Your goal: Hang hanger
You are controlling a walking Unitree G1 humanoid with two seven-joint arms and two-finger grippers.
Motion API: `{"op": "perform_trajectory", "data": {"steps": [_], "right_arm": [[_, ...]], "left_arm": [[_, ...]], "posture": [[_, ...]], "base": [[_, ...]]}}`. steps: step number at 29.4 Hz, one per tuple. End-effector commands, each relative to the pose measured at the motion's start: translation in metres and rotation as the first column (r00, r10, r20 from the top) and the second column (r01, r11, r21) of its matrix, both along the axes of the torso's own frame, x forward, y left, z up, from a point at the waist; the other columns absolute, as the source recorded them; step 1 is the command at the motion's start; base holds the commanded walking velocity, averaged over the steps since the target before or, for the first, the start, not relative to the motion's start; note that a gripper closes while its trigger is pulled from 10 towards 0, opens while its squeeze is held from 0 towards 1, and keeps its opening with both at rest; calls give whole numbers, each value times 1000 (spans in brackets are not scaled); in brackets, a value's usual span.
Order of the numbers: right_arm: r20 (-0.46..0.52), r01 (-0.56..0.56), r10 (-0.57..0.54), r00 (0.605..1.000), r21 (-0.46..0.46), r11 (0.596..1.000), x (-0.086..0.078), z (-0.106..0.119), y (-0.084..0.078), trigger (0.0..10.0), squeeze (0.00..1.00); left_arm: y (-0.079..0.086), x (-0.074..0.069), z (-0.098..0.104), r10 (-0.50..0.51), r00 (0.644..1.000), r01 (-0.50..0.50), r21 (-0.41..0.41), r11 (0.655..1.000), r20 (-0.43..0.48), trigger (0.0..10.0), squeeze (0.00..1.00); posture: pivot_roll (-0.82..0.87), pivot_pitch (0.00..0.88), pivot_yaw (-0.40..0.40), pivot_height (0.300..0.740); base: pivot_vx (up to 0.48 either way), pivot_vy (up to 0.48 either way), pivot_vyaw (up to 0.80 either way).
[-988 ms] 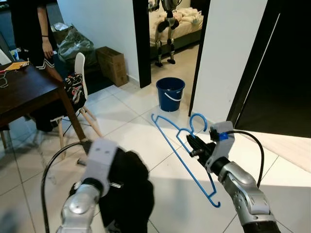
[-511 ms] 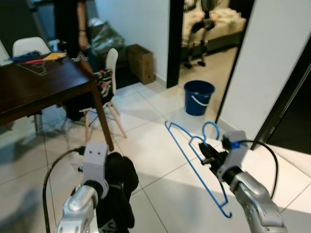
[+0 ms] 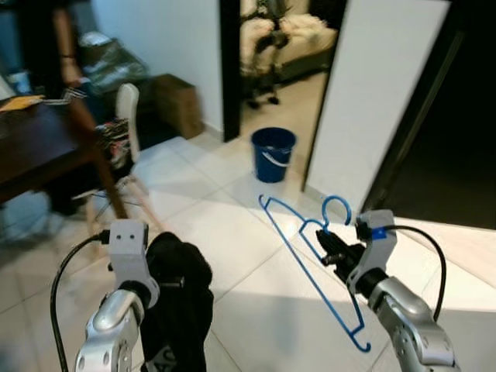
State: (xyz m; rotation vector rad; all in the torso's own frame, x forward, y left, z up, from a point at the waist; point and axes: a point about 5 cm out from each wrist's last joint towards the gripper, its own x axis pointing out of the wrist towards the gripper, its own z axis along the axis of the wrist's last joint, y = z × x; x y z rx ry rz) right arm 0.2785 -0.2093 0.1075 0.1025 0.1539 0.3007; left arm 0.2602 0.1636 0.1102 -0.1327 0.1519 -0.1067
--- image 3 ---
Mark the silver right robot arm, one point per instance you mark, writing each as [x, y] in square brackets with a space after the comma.
[411, 318]

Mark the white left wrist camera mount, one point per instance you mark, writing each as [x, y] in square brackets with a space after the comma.
[128, 248]

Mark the beige sofa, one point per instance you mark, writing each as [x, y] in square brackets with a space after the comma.
[306, 39]

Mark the black door frame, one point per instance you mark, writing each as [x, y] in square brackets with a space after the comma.
[230, 70]

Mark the blue bucket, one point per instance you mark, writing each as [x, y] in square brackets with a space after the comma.
[273, 143]

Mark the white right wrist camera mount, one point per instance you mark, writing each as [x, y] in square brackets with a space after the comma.
[380, 252]

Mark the white chair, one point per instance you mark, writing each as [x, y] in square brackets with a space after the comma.
[128, 108]

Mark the olive plastic bag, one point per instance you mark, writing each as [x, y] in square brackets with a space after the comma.
[116, 66]

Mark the yellow paper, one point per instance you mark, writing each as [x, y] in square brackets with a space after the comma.
[19, 103]

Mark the white door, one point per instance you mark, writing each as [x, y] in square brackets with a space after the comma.
[372, 93]

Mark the dark brown wooden table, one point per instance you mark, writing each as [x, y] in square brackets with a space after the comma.
[31, 147]

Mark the black garment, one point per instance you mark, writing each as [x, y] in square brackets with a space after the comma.
[182, 310]

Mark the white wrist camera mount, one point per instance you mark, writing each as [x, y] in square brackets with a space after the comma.
[380, 252]
[128, 248]

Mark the dark office chair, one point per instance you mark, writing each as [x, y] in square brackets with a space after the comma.
[267, 46]

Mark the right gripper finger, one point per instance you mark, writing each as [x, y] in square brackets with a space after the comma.
[328, 241]
[333, 260]

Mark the person in dark clothes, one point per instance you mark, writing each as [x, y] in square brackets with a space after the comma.
[66, 46]

